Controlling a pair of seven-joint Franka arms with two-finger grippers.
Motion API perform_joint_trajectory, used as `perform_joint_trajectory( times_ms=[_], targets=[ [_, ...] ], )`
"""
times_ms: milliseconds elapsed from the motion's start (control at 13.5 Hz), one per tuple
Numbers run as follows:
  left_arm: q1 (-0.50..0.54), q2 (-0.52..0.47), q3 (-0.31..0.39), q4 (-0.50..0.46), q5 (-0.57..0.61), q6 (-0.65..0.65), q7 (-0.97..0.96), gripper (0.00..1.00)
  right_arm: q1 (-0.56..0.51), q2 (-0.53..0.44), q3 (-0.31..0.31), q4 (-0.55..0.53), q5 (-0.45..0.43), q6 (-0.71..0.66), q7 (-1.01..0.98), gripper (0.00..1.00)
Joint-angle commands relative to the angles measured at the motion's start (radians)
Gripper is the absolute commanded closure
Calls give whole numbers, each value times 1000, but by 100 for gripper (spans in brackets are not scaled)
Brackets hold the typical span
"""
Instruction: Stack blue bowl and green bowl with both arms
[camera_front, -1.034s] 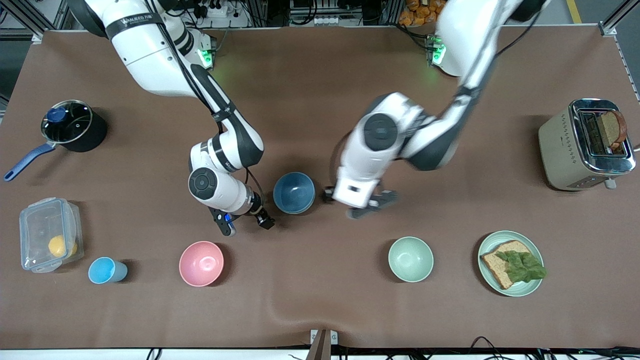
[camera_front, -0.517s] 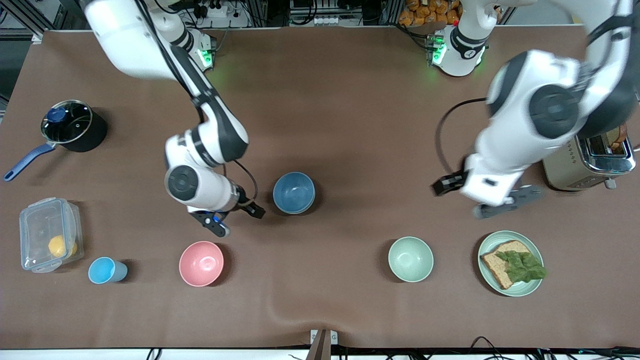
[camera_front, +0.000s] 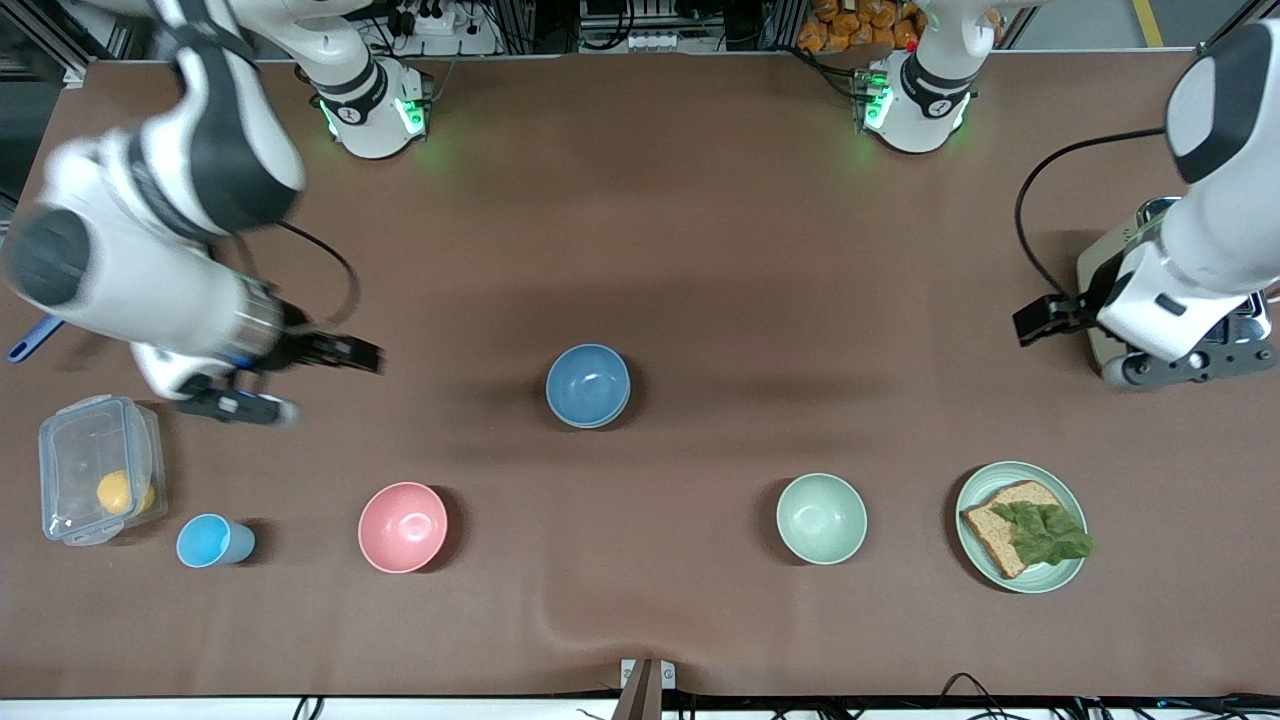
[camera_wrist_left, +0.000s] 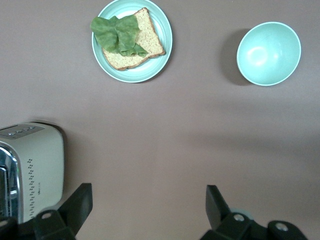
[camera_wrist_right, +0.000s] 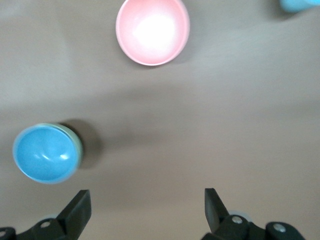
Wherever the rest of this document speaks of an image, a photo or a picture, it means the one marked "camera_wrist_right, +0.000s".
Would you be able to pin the blue plastic cup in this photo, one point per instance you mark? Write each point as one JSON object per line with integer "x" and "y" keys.
{"x": 297, "y": 5}

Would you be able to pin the pale green bowl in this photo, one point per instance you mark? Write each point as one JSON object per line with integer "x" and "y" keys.
{"x": 79, "y": 147}

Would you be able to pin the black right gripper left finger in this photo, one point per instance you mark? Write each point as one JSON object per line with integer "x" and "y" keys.
{"x": 72, "y": 215}

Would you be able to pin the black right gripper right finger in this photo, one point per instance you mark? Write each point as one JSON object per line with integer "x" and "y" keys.
{"x": 225, "y": 222}

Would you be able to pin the pink bowl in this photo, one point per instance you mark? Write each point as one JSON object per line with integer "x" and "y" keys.
{"x": 152, "y": 32}

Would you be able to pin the blue bowl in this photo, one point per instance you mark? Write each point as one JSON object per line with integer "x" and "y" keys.
{"x": 45, "y": 155}

